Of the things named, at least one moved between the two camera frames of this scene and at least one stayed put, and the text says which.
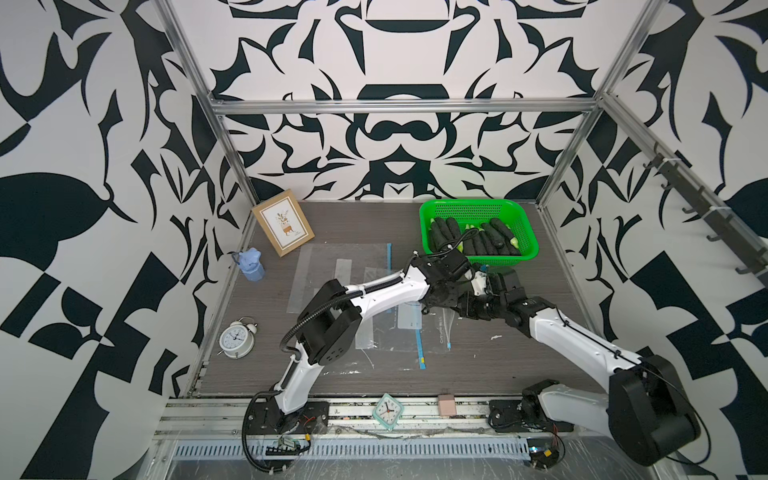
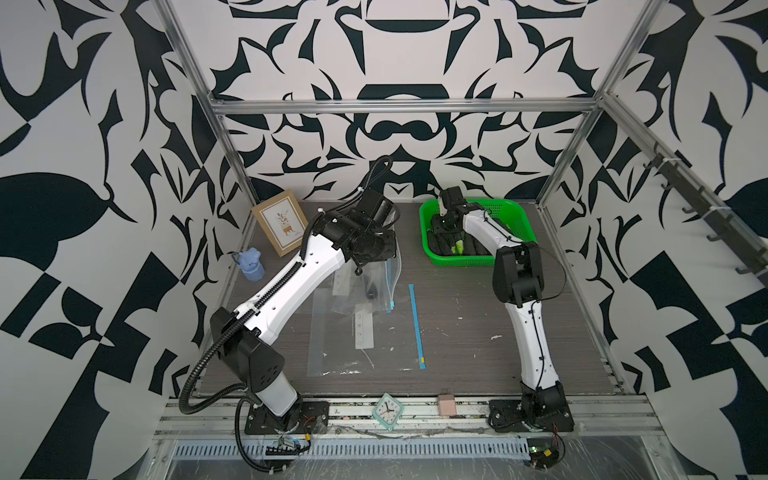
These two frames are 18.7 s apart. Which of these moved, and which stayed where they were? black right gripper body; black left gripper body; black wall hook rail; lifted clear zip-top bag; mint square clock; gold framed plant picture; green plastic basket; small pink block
Moved: black left gripper body; lifted clear zip-top bag; black right gripper body
Stayed: small pink block; gold framed plant picture; green plastic basket; mint square clock; black wall hook rail
